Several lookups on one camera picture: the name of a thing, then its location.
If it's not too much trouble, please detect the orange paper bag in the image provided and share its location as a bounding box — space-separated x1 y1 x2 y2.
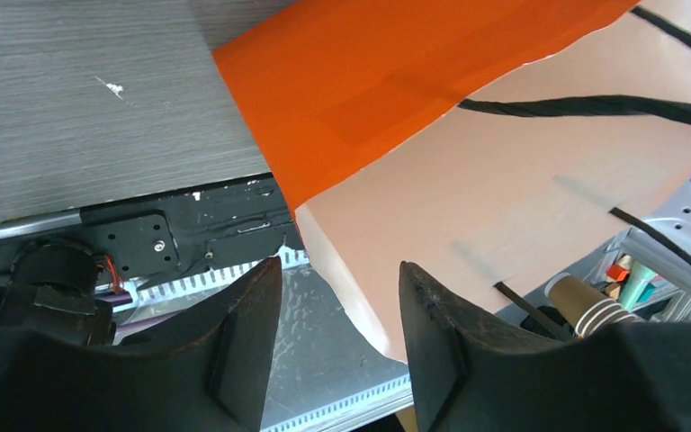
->
213 1 691 361

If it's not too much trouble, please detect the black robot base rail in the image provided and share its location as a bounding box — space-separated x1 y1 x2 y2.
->
0 174 305 347

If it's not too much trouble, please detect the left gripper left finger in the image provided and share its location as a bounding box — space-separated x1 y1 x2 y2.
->
0 256 283 431

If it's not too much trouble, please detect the brown striped background cup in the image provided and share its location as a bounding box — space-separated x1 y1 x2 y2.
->
544 273 643 338

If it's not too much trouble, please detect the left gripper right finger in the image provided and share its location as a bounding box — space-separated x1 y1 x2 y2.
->
399 262 691 431

